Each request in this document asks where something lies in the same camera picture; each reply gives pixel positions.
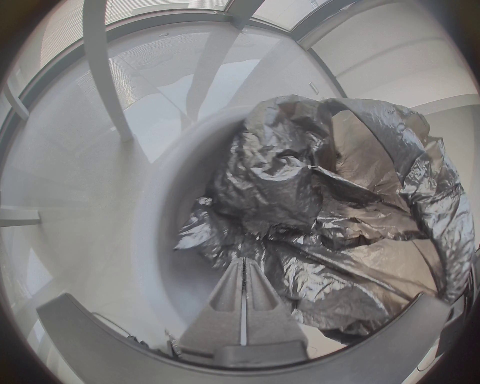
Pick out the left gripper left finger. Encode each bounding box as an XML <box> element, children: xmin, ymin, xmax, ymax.
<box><xmin>179</xmin><ymin>257</ymin><xmax>245</xmax><ymax>355</ymax></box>

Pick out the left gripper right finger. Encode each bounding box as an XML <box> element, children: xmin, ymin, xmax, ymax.
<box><xmin>244</xmin><ymin>257</ymin><xmax>309</xmax><ymax>353</ymax></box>

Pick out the black plastic bag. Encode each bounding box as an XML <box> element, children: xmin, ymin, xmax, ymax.
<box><xmin>172</xmin><ymin>95</ymin><xmax>478</xmax><ymax>344</ymax></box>

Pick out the white trash bin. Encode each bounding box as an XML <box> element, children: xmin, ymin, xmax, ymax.
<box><xmin>136</xmin><ymin>104</ymin><xmax>263</xmax><ymax>351</ymax></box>

